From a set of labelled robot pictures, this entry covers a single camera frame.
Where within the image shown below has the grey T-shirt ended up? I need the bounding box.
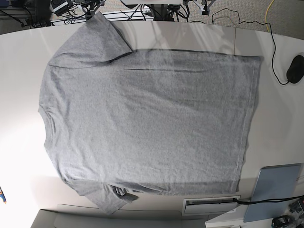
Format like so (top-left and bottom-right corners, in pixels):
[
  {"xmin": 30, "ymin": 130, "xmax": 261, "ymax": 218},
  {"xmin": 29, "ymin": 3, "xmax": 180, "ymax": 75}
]
[{"xmin": 38, "ymin": 14, "xmax": 261, "ymax": 214}]

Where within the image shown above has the grey laptop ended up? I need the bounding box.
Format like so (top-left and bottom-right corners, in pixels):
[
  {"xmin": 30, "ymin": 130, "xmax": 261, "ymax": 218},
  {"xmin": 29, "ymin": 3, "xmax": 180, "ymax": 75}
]
[{"xmin": 243, "ymin": 163, "xmax": 302, "ymax": 223}]

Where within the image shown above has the black computer mouse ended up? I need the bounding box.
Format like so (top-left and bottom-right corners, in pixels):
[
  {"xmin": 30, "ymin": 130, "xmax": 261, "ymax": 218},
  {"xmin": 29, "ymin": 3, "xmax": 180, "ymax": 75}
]
[{"xmin": 286, "ymin": 55, "xmax": 304, "ymax": 84}]

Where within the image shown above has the black blue device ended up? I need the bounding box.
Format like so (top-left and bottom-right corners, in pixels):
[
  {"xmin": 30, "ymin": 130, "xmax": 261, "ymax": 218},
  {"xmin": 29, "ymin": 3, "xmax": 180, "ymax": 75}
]
[{"xmin": 271, "ymin": 215, "xmax": 293, "ymax": 228}]

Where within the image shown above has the white table cable tray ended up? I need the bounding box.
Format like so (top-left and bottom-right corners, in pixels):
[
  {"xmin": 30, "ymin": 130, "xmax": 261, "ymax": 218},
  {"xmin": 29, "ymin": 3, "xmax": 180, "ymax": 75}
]
[{"xmin": 182, "ymin": 195, "xmax": 240, "ymax": 216}]

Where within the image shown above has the black power cable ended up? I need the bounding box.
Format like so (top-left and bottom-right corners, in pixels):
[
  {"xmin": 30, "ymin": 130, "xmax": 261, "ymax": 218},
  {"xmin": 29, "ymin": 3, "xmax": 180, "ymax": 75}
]
[{"xmin": 235, "ymin": 195, "xmax": 304, "ymax": 205}]

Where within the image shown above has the black mouse cable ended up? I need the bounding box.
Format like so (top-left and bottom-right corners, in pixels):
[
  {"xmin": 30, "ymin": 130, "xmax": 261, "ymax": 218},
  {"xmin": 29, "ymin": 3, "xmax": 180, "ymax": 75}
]
[{"xmin": 211, "ymin": 8, "xmax": 291, "ymax": 85}]

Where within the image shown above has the black camera box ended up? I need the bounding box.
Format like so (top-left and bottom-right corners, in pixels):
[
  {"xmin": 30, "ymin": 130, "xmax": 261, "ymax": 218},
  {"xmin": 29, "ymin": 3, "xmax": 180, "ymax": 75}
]
[{"xmin": 50, "ymin": 0, "xmax": 68, "ymax": 12}]

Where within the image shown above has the yellow cable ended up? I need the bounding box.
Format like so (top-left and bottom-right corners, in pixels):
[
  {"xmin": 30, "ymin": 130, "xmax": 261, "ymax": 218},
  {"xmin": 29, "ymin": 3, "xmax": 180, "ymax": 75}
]
[{"xmin": 265, "ymin": 0, "xmax": 275, "ymax": 33}]

